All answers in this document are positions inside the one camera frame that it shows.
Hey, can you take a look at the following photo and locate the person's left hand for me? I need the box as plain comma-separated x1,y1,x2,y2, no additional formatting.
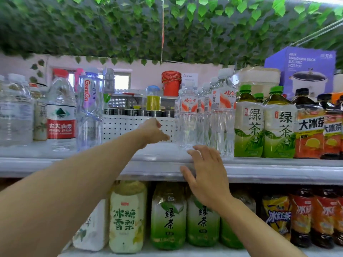
136,118,171,151

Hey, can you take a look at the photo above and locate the person's right hand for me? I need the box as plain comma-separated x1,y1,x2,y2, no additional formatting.
180,145,234,212

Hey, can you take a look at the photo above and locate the person's right forearm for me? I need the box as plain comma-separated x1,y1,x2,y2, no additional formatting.
218,195,307,257

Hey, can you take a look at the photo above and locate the person's left forearm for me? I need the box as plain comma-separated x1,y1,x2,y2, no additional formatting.
0,130,144,257

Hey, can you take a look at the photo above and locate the small red-white label water bottle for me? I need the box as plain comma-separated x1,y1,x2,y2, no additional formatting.
177,82,200,151
197,87,206,145
204,82,213,147

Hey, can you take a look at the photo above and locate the white pegboard panel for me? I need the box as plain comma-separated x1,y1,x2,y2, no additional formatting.
102,114,178,144

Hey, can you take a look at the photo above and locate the yellow jar with blue lid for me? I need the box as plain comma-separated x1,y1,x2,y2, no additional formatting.
146,85,161,111

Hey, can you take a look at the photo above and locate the row of dark cans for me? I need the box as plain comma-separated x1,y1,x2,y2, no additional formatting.
104,108,176,118

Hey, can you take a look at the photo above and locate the tall red-white label water bottle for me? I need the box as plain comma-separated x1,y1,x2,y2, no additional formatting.
210,68,237,158

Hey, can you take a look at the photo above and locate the metal mesh basket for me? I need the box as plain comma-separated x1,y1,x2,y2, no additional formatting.
108,93,147,109

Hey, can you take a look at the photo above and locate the stack of red buckets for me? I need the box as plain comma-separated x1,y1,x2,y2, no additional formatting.
161,71,182,97

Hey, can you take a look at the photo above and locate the white sign card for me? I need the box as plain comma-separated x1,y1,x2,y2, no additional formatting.
182,73,199,86

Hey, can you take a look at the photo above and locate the window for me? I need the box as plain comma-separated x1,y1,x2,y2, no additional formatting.
114,75,131,90

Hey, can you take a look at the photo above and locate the clear purple label water bottle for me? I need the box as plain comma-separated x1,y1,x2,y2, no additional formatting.
76,67,105,152

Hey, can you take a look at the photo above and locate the pale pear drink bottle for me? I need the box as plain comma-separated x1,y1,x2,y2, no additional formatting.
109,180,148,254

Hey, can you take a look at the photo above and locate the grey capped bottle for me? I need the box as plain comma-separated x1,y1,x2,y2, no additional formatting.
103,68,116,94

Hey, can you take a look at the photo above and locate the white metal shelf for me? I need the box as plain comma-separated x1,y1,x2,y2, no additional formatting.
0,143,343,185

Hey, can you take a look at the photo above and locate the white plastic storage box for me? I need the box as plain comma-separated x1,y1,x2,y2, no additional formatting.
233,67,281,97

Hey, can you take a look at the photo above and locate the yellow blue label tea bottle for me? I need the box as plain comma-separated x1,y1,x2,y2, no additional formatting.
261,190,293,242

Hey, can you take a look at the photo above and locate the pink bottle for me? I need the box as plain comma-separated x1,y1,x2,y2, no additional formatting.
74,68,84,92

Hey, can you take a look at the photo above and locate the red cap water bottle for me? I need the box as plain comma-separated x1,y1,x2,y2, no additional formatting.
46,68,77,152

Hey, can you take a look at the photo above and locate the dark iced tea bottle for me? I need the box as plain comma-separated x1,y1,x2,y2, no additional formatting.
333,189,343,247
291,88,325,160
289,188,314,248
317,93,343,160
310,188,337,249

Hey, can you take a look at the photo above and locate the red hanging ribbon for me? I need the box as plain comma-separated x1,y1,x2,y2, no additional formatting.
160,0,165,63

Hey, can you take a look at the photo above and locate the white floral drink bottle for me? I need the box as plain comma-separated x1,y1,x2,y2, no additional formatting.
72,198,110,252

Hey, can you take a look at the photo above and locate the artificial green ivy canopy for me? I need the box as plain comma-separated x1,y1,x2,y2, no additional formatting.
0,0,343,68

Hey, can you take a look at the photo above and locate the floral label drink bottle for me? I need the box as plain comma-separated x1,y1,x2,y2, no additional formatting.
29,83,49,141

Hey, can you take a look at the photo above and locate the purple hot pot box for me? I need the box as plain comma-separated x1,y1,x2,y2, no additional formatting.
264,46,337,100

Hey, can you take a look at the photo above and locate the large clear water bottle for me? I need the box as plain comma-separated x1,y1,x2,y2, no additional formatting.
0,73,34,147

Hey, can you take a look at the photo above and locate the white cord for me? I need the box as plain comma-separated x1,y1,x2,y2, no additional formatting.
289,18,343,47

